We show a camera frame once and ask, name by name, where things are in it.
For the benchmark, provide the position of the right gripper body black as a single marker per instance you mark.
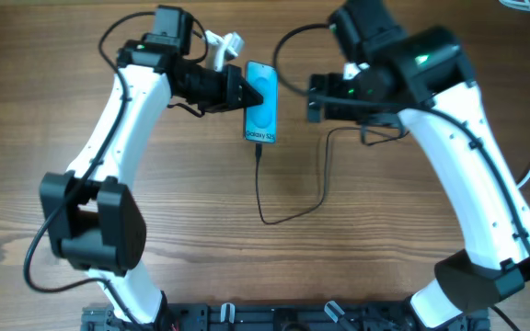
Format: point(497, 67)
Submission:
point(344, 99)

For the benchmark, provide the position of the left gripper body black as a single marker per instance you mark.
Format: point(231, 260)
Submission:
point(232, 74)

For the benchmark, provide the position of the Galaxy smartphone with teal screen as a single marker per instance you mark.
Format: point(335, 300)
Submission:
point(261, 120)

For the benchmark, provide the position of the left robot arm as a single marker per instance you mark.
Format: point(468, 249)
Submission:
point(91, 217)

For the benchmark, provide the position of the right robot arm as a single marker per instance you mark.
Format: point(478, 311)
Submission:
point(424, 84)

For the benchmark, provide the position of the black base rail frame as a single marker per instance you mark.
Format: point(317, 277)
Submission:
point(333, 316)

